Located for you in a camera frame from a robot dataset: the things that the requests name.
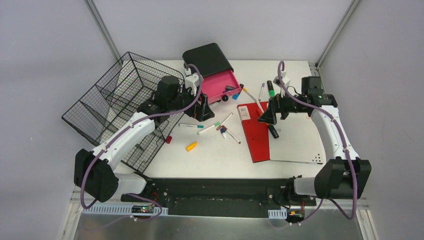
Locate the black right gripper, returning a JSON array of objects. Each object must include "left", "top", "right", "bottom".
[{"left": 257, "top": 87, "right": 307, "bottom": 125}]

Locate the orange black highlighter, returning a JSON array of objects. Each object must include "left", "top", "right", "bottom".
[{"left": 267, "top": 124, "right": 280, "bottom": 139}]

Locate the pink drawer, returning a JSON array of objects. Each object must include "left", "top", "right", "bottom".
[{"left": 201, "top": 70, "right": 242, "bottom": 104}]

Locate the blue white small marker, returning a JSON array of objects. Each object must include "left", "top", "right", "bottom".
[{"left": 220, "top": 127, "right": 227, "bottom": 139}]

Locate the yellow orange marker cap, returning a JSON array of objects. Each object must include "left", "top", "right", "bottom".
[{"left": 186, "top": 141, "right": 198, "bottom": 152}]

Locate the red small cap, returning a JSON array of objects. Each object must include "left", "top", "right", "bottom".
[{"left": 165, "top": 135, "right": 173, "bottom": 144}]

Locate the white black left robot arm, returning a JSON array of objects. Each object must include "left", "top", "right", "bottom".
[{"left": 73, "top": 73, "right": 213, "bottom": 203}]

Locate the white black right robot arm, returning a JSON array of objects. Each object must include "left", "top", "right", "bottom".
[{"left": 258, "top": 76, "right": 372, "bottom": 205}]

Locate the teal cap white marker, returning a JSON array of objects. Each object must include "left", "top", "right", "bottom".
[{"left": 178, "top": 123, "right": 204, "bottom": 129}]

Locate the green black highlighter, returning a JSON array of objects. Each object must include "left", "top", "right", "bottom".
[{"left": 266, "top": 80, "right": 275, "bottom": 98}]

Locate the green cap white marker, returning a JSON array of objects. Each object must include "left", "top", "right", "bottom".
[{"left": 197, "top": 121, "right": 221, "bottom": 135}]

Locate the white pen on binder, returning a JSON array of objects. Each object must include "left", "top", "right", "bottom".
[{"left": 255, "top": 100, "right": 264, "bottom": 113}]

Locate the red binder folder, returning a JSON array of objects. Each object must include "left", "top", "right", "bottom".
[{"left": 237, "top": 103, "right": 271, "bottom": 163}]

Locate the red brown white marker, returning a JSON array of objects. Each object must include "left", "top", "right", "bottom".
[{"left": 222, "top": 125, "right": 241, "bottom": 144}]

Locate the purple cap white pen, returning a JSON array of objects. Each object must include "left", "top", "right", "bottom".
[{"left": 258, "top": 82, "right": 265, "bottom": 102}]

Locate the brown cap white marker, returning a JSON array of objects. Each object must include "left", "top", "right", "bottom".
[{"left": 216, "top": 112, "right": 234, "bottom": 131}]

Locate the yellow cap white pen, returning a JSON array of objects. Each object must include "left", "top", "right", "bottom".
[{"left": 242, "top": 87, "right": 258, "bottom": 102}]

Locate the white binder cover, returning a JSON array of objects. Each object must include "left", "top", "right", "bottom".
[{"left": 268, "top": 113, "right": 325, "bottom": 165}]

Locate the black drawer cabinet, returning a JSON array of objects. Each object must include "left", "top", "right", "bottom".
[{"left": 182, "top": 42, "right": 234, "bottom": 77}]

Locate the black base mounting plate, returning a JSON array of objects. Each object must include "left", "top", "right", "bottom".
[{"left": 139, "top": 178, "right": 317, "bottom": 218}]

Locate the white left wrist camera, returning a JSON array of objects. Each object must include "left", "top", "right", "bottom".
[{"left": 184, "top": 68, "right": 199, "bottom": 96}]

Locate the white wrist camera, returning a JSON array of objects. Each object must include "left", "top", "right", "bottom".
[
  {"left": 279, "top": 70, "right": 291, "bottom": 89},
  {"left": 184, "top": 68, "right": 199, "bottom": 96}
]

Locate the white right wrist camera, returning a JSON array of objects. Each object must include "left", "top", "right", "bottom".
[{"left": 279, "top": 70, "right": 291, "bottom": 89}]

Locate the black wire mesh tray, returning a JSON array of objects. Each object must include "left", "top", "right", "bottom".
[{"left": 61, "top": 52, "right": 184, "bottom": 173}]

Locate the white cable duct right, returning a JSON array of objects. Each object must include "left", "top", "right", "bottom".
[{"left": 267, "top": 208, "right": 287, "bottom": 220}]

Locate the white cable duct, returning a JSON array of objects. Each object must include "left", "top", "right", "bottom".
[
  {"left": 267, "top": 208, "right": 287, "bottom": 220},
  {"left": 82, "top": 203, "right": 169, "bottom": 217}
]

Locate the white cable duct left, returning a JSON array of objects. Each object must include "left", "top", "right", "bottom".
[{"left": 82, "top": 203, "right": 169, "bottom": 217}]

